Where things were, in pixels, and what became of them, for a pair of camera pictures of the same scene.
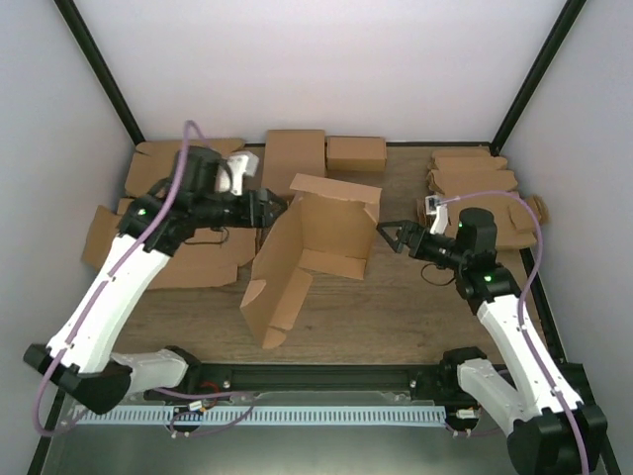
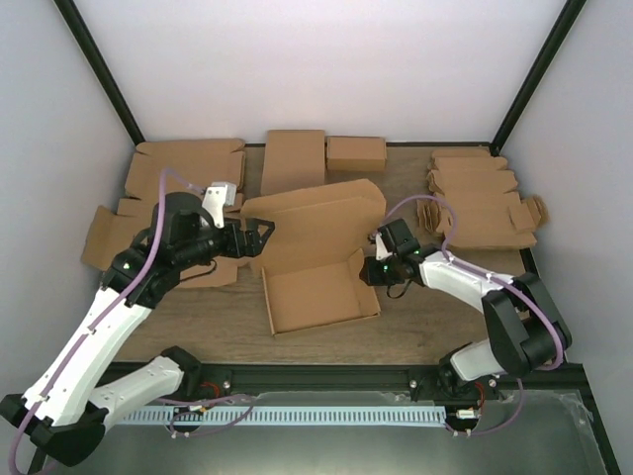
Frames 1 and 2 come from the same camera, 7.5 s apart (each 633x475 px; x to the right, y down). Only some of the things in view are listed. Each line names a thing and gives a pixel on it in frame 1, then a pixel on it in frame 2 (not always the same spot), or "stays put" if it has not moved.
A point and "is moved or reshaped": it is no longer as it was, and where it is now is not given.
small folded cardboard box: [356, 153] stays put
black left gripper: [260, 207] to [254, 247]
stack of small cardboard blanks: [479, 178] stays put
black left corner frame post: [100, 68] stays put
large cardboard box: [325, 228] is moved or reshaped
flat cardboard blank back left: [155, 160] stays put
